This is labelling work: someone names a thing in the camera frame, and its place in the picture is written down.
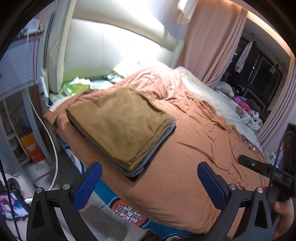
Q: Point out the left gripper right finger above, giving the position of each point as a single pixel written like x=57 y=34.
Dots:
x=225 y=197

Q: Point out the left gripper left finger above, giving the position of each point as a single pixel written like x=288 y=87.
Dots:
x=43 y=223

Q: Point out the olive brown shirt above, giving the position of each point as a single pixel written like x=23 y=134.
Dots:
x=122 y=101

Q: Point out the grey folded clothes stack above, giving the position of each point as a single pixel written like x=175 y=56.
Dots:
x=127 y=142

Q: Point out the person's right hand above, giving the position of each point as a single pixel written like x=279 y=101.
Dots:
x=284 y=207

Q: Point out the tablet with colourful screen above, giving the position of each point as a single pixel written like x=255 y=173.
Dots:
x=19 y=206

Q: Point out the plush toys pile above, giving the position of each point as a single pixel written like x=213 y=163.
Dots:
x=247 y=109

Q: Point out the cream bed sheet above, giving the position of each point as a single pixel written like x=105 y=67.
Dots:
x=223 y=105

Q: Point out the orange paper bag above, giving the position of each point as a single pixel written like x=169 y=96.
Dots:
x=31 y=146

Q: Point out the white bedside table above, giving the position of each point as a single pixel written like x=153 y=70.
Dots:
x=20 y=70

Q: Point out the orange-brown bed blanket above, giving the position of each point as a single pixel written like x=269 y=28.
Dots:
x=169 y=191

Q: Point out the blue patterned bed skirt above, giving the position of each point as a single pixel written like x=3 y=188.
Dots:
x=155 y=230

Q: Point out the hanging patterned garment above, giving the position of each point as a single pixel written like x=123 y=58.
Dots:
x=243 y=57

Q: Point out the green tissue pack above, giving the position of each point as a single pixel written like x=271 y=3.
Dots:
x=76 y=86

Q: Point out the pink curtain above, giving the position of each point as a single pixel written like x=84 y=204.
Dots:
x=211 y=39

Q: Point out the white pillow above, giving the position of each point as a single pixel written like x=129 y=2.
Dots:
x=126 y=68

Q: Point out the cream padded headboard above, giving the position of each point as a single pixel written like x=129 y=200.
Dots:
x=89 y=39

